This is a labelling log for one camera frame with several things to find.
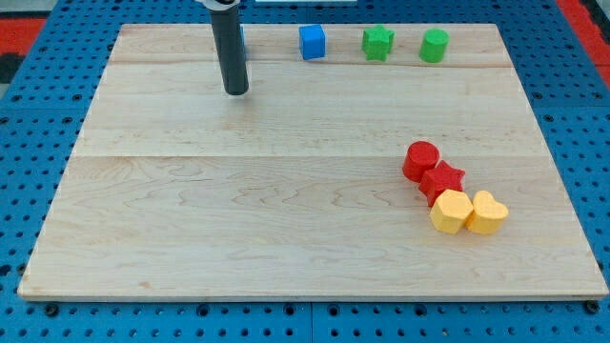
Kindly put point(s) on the red star block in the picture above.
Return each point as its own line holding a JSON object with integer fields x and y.
{"x": 439, "y": 179}

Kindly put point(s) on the blue cube block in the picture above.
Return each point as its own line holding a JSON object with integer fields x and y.
{"x": 312, "y": 42}

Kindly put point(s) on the yellow pentagon block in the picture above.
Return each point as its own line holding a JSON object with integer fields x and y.
{"x": 451, "y": 211}

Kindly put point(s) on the green cylinder block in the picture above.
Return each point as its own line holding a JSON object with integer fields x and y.
{"x": 434, "y": 44}

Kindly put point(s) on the light wooden board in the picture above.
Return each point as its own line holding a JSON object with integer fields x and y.
{"x": 178, "y": 192}

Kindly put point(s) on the green star block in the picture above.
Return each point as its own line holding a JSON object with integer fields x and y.
{"x": 377, "y": 42}

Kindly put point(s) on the red cylinder block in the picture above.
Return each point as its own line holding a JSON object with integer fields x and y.
{"x": 420, "y": 157}

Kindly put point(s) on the yellow heart block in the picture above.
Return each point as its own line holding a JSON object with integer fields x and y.
{"x": 488, "y": 214}

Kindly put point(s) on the blue block behind stick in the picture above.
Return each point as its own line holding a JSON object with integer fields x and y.
{"x": 243, "y": 40}

